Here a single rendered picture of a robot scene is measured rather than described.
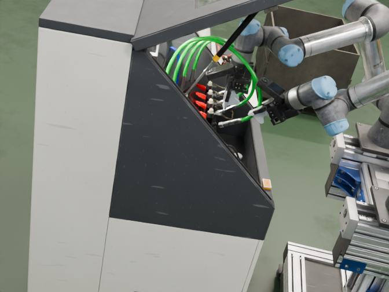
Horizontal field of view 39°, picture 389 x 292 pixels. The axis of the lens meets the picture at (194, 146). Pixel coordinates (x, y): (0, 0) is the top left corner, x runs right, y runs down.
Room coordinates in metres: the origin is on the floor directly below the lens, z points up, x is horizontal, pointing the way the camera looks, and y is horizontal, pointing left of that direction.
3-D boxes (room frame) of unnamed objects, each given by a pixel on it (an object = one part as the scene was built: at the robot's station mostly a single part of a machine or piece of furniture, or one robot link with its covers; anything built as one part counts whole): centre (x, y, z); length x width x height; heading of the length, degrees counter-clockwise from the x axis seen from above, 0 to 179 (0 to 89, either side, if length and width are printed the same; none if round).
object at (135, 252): (1.92, 0.00, 0.39); 0.70 x 0.58 x 0.79; 6
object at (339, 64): (4.70, -0.76, 0.32); 0.92 x 0.76 x 0.64; 6
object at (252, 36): (1.93, -0.10, 1.43); 0.09 x 0.08 x 0.11; 117
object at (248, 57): (1.93, -0.10, 1.36); 0.08 x 0.08 x 0.05
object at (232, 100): (1.91, -0.10, 1.17); 0.06 x 0.03 x 0.09; 96
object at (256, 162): (1.95, -0.27, 0.87); 0.62 x 0.04 x 0.16; 6
